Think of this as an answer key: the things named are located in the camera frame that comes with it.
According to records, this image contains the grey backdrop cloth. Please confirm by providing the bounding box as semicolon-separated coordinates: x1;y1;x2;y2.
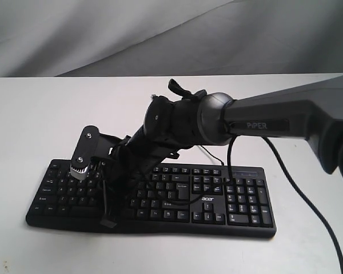
0;0;343;78

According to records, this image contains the black acer keyboard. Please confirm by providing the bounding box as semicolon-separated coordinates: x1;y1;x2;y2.
26;159;276;238

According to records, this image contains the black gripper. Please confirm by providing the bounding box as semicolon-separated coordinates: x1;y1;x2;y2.
100;138;179;228

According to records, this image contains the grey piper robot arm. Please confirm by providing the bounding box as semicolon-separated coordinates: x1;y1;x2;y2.
102;76;343;226

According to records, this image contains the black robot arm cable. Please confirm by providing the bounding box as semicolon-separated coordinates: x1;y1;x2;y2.
142;134;343;274

